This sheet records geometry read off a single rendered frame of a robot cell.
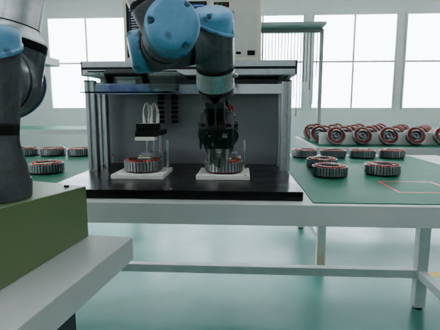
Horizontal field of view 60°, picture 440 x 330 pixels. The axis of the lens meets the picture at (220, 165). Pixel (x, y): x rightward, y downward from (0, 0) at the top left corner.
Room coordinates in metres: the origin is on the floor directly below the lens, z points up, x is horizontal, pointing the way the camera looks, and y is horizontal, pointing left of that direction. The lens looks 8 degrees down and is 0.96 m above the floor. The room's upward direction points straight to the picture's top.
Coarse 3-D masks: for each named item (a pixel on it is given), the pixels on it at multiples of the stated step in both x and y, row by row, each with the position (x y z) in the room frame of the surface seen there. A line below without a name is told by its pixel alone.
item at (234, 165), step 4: (228, 160) 1.08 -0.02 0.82; (232, 160) 1.08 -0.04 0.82; (236, 160) 1.08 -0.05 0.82; (240, 160) 1.10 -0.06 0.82; (208, 164) 1.08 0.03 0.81; (212, 164) 1.07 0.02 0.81; (228, 164) 1.07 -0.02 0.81; (232, 164) 1.07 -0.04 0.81; (236, 164) 1.07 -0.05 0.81; (240, 164) 1.09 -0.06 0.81; (208, 168) 1.08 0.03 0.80; (212, 168) 1.07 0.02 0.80; (216, 168) 1.06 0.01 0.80; (220, 168) 1.06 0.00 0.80; (224, 168) 1.06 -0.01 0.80; (228, 168) 1.07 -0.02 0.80; (232, 168) 1.07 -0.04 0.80; (236, 168) 1.07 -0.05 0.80; (240, 168) 1.09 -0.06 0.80; (212, 172) 1.08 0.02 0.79; (216, 172) 1.06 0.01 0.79; (220, 172) 1.06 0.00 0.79; (224, 172) 1.06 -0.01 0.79; (228, 172) 1.07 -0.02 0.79; (232, 172) 1.07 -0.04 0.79; (236, 172) 1.08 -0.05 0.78
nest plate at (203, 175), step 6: (204, 168) 1.17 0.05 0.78; (246, 168) 1.17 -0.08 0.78; (198, 174) 1.06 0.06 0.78; (204, 174) 1.06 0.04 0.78; (210, 174) 1.06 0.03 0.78; (216, 174) 1.06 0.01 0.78; (222, 174) 1.06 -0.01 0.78; (228, 174) 1.06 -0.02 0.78; (234, 174) 1.06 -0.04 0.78; (240, 174) 1.06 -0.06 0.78; (246, 174) 1.06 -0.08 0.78
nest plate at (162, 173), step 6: (162, 168) 1.17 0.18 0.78; (168, 168) 1.17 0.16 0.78; (114, 174) 1.06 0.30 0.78; (120, 174) 1.06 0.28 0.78; (126, 174) 1.06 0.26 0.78; (132, 174) 1.06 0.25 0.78; (138, 174) 1.06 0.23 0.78; (144, 174) 1.06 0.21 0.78; (150, 174) 1.06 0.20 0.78; (156, 174) 1.06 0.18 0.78; (162, 174) 1.06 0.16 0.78
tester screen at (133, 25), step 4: (192, 4) 1.25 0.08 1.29; (196, 4) 1.25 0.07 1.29; (200, 4) 1.25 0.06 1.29; (128, 8) 1.26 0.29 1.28; (128, 12) 1.26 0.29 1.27; (128, 16) 1.26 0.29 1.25; (132, 16) 1.26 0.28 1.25; (128, 20) 1.26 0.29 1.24; (132, 20) 1.26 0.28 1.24; (128, 24) 1.26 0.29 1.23; (132, 24) 1.26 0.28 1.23; (136, 24) 1.26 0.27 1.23; (128, 28) 1.26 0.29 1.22; (132, 28) 1.26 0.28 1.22; (136, 28) 1.26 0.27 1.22
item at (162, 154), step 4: (144, 152) 1.25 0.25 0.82; (148, 152) 1.25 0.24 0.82; (152, 152) 1.25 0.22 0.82; (156, 152) 1.25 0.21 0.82; (160, 152) 1.25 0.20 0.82; (164, 152) 1.26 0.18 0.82; (156, 156) 1.25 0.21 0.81; (160, 156) 1.25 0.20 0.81; (164, 156) 1.26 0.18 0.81; (164, 160) 1.26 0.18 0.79; (164, 164) 1.26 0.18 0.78
